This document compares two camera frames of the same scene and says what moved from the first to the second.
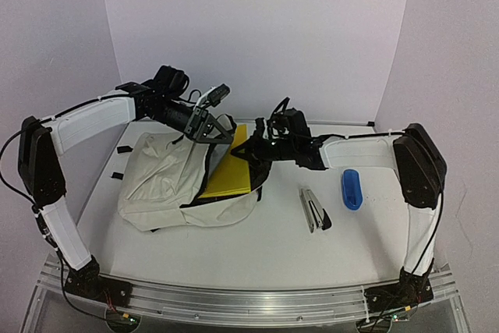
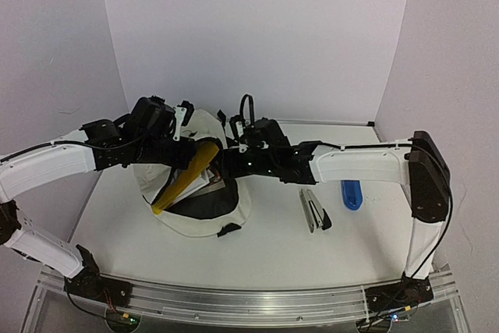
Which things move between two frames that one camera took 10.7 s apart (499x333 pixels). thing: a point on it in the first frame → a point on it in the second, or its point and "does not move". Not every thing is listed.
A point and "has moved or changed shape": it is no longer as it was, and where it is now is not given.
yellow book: (231, 175) → (204, 153)
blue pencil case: (352, 189) does not move
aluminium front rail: (245, 306) does not move
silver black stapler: (316, 217) does not move
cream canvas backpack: (164, 176) has moved or changed shape
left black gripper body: (189, 126) → (151, 152)
